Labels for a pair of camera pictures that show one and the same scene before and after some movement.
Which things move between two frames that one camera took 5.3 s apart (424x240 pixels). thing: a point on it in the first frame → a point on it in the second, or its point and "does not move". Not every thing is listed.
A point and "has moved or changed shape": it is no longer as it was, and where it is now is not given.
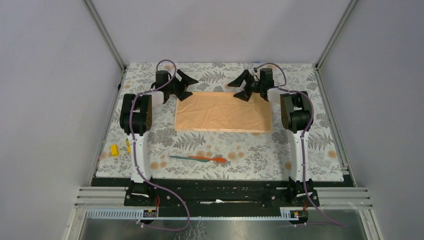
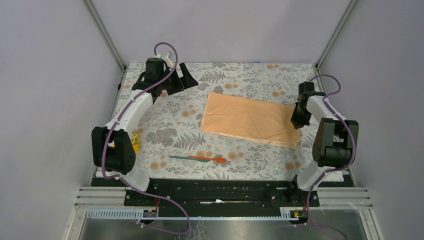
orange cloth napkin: [219, 111] has moved or changed shape
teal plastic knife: [194, 159] does not move
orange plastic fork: [219, 159] does not move
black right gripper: [238, 82] → [298, 123]
